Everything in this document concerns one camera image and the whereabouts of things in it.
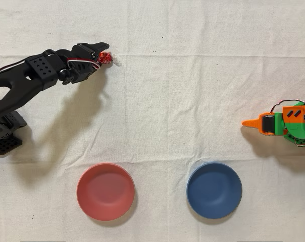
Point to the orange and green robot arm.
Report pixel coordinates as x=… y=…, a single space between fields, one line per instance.
x=300 y=123

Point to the blue bowl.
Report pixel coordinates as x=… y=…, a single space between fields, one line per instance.
x=214 y=190

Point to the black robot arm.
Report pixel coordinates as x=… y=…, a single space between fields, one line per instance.
x=21 y=80

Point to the white tablecloth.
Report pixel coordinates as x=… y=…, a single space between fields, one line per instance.
x=167 y=100

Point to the red bowl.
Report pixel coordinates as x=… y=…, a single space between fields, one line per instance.
x=105 y=191

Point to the red candy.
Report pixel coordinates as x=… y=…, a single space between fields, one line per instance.
x=105 y=58

